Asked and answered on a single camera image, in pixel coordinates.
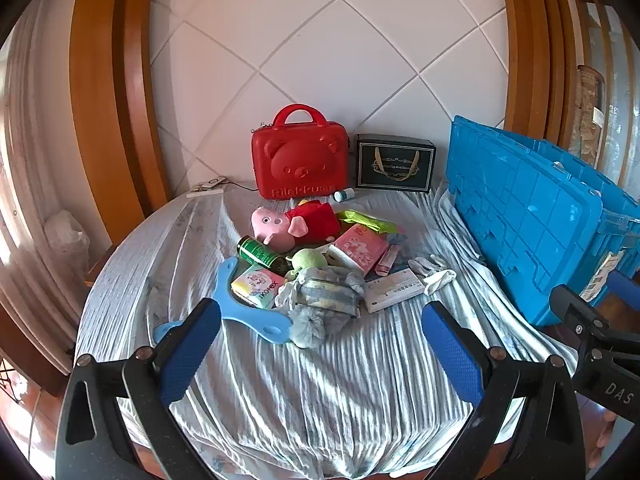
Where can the white plastic bag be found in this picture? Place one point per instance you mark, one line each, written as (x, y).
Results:
(65, 235)

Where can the white medicine box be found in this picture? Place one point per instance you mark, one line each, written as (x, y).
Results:
(392, 291)

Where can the small white bottle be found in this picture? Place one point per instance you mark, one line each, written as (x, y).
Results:
(345, 195)

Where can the colourful sanitary pad pack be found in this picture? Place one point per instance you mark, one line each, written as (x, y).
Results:
(257, 285)

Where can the white glove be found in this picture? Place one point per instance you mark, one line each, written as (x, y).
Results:
(437, 280)
(425, 262)

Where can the white flat device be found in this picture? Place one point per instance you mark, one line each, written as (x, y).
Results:
(207, 187)

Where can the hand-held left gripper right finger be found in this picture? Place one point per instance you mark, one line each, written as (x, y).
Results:
(450, 350)

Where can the blue plastic hanger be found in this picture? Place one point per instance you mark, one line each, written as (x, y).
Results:
(223, 285)

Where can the wooden arch frame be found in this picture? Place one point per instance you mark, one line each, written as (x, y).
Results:
(100, 110)

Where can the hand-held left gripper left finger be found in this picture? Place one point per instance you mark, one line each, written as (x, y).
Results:
(192, 345)

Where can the small pink box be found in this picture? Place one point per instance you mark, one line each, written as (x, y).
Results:
(389, 259)

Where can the blue plastic crate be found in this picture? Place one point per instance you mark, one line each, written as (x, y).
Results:
(525, 215)

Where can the pale curtain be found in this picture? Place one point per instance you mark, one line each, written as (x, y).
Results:
(40, 185)

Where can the striped grey tablecloth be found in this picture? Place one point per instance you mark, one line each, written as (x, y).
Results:
(325, 400)

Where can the pink pig plush toy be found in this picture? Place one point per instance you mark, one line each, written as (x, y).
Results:
(270, 222)

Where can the green bottle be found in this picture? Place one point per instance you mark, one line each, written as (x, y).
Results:
(257, 252)

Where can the red bear-face carry case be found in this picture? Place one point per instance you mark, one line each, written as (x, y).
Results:
(300, 165)

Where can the pink tissue pack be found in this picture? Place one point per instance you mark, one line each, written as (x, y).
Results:
(360, 247)

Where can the dark gift bag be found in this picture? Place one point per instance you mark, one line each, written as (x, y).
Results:
(395, 165)

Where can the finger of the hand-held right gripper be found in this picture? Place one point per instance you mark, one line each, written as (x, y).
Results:
(625, 282)
(575, 305)

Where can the green round plush toy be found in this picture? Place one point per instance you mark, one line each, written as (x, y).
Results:
(307, 260)

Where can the plastic wrapped striped packet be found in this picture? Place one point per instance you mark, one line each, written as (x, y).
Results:
(322, 292)

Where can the grey plush toy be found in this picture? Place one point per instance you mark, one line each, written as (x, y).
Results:
(312, 327)

